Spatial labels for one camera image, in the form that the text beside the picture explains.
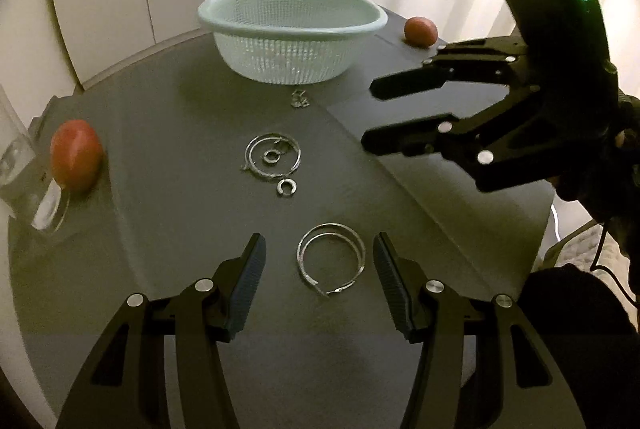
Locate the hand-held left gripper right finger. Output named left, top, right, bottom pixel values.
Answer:
left=372, top=231, right=587, bottom=429

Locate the white quilted cloth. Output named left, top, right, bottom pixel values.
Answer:
left=541, top=204, right=640, bottom=297

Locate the clear drinking glass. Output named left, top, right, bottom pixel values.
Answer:
left=0, top=84, right=72, bottom=236

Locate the large red tomato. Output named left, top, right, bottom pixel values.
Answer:
left=50, top=119, right=105, bottom=194

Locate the black cable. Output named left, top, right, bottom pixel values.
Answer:
left=589, top=209, right=640, bottom=310

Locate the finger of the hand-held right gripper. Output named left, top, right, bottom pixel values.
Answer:
left=370, top=36, right=532, bottom=101
left=361, top=84, right=544, bottom=166

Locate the person's dark clothing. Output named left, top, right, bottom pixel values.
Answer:
left=520, top=263, right=640, bottom=429

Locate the pale green strainer basket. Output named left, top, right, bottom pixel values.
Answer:
left=197, top=0, right=389, bottom=85

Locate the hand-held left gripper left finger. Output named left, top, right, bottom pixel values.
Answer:
left=56, top=232, right=267, bottom=429

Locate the small red tomato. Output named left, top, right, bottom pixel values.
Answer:
left=403, top=16, right=440, bottom=48

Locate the large silver hoop earring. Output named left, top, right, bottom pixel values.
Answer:
left=243, top=132, right=303, bottom=181
left=299, top=232, right=362, bottom=298
left=297, top=222, right=366, bottom=291
left=241, top=136, right=297, bottom=176

